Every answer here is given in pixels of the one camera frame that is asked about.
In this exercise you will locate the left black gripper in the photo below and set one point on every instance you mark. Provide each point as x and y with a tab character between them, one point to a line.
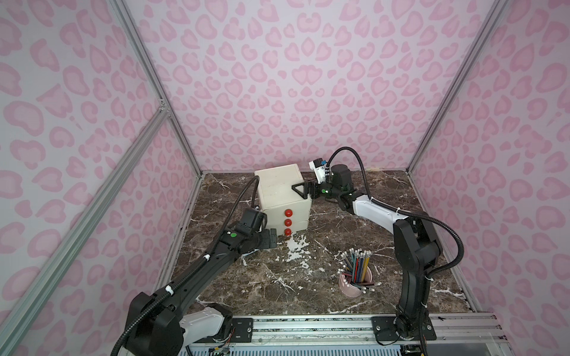
269	238

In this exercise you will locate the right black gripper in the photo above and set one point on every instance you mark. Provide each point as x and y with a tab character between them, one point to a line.
315	190

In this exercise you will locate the cream plastic drawer cabinet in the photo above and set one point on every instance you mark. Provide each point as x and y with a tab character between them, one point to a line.
275	187

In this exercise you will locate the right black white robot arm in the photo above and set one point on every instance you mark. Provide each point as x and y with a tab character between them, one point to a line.
416	246

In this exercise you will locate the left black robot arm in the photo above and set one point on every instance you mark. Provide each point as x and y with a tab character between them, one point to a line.
157	324

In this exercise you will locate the bundle of coloured pencils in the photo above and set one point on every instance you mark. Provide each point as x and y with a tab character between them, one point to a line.
355	263

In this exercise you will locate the pink pencil cup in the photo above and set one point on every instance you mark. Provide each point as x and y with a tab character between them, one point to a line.
354	290

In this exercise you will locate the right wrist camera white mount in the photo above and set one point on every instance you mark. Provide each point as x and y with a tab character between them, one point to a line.
319	167

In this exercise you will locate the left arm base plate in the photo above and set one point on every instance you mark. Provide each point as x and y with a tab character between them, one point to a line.
240	330

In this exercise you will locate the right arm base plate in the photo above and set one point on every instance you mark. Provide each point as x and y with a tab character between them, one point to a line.
392	329

